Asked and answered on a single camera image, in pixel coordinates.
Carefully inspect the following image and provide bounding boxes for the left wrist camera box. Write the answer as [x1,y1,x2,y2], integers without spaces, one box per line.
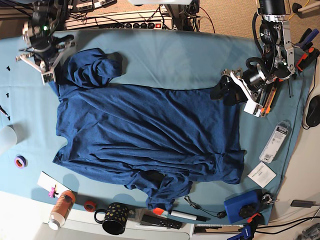
[243,99,263,118]

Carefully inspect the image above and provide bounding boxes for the purple tape roll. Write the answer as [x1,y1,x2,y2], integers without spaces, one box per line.
[14,155,27,169]

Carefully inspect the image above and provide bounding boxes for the yellow cable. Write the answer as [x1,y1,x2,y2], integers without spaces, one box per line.
[287,0,311,21]

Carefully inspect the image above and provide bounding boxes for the teal table cloth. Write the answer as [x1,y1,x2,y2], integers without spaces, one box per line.
[0,29,320,211]

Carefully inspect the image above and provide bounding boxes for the red cube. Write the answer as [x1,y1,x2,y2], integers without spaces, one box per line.
[152,207,165,216]

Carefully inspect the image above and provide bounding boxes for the blue orange bottom clamp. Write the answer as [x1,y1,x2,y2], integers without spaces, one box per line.
[227,212,264,240]

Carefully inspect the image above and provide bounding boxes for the carabiner with black lanyard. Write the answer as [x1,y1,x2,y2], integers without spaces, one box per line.
[183,195,227,219]

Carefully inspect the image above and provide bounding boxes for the orange plastic bottle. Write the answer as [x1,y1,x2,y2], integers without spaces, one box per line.
[48,190,76,231]

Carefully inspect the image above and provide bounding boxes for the dark blue t-shirt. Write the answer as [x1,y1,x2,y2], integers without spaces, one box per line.
[50,48,244,210]

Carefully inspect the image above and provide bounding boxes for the white black marker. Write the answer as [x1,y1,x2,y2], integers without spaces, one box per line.
[168,210,210,222]

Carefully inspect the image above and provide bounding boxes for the white paper strip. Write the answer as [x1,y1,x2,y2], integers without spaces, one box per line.
[37,171,70,194]

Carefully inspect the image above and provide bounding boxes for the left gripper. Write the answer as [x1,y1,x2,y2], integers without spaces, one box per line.
[210,66,277,106]

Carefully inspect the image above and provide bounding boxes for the black mug yellow dots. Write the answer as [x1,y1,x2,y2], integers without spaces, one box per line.
[94,202,129,236]

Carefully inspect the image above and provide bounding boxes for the red tape roll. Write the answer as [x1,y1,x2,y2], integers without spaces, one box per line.
[83,200,97,213]

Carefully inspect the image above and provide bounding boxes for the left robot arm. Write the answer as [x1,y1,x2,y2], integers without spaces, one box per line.
[210,0,296,108]

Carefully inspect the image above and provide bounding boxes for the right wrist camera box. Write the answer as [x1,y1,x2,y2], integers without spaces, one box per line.
[41,72,56,85]

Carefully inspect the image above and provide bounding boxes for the pink small clip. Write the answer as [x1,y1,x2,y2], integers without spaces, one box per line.
[48,185,60,198]

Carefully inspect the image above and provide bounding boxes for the white paper card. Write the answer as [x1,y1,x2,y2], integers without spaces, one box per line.
[247,161,277,188]

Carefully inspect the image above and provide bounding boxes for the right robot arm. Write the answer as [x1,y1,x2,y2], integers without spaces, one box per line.
[15,0,76,84]

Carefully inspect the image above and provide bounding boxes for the black zip tie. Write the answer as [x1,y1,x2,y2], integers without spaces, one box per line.
[287,79,292,98]

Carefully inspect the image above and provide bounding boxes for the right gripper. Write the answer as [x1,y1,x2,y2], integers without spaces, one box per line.
[15,34,76,75]

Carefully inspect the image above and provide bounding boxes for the black computer mouse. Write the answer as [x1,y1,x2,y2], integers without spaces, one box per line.
[306,95,320,128]

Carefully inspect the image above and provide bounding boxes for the blue box with knob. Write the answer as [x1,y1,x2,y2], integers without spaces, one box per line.
[223,189,262,224]

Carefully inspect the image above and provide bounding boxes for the silver key ring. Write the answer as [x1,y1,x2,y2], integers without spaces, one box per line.
[261,193,280,206]

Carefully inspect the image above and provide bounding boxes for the black orange utility knife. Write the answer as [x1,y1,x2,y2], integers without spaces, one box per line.
[259,78,280,117]

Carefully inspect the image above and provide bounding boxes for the clear blister pack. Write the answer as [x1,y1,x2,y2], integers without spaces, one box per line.
[259,120,291,164]

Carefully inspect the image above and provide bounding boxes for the black remote control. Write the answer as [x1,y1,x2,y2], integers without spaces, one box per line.
[141,214,183,230]

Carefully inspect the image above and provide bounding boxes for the orange black bar clamp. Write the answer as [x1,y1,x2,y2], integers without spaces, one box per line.
[295,47,320,72]

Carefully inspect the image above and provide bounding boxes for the blue spring clamp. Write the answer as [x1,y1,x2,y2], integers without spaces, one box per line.
[294,28,320,49]

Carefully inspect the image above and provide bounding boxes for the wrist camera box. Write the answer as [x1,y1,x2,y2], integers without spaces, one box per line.
[41,72,56,85]
[243,99,263,118]

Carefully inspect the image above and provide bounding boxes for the black adapter block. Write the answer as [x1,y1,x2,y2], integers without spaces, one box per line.
[290,199,314,208]

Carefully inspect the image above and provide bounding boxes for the translucent plastic cup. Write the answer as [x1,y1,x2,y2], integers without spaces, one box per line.
[0,126,18,155]

